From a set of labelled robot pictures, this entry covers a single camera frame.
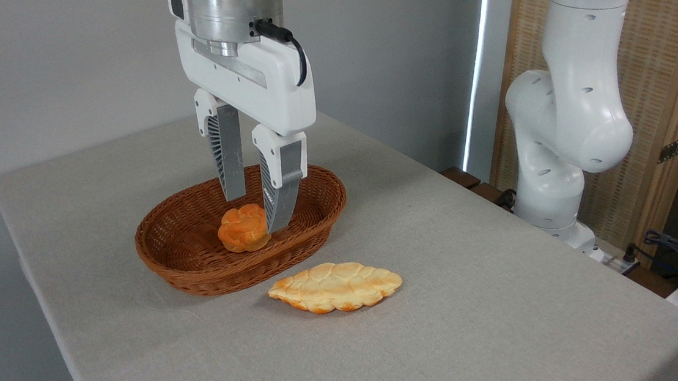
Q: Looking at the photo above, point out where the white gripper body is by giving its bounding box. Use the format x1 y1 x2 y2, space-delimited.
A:
166 20 324 139

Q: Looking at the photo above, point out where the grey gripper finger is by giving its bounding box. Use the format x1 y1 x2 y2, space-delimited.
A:
243 124 311 235
186 88 255 203

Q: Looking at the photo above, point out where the small round orange bread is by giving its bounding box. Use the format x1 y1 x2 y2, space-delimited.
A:
216 201 275 256

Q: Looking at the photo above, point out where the flat pale leaf-shaped bread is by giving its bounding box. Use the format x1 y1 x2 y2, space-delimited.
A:
266 255 405 321

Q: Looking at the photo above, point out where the brown wicker basket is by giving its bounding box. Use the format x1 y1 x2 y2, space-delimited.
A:
130 150 350 308

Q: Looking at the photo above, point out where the dark brown wooden slat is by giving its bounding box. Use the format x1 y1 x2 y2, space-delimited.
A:
468 181 518 214
440 166 482 191

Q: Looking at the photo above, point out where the grey tablecloth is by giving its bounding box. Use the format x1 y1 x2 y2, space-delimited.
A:
0 84 678 381

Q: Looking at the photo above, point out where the wooden rattan folding screen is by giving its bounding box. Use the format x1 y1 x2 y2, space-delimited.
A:
484 0 678 270

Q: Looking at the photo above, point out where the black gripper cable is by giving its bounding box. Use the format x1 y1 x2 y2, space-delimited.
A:
249 19 312 87

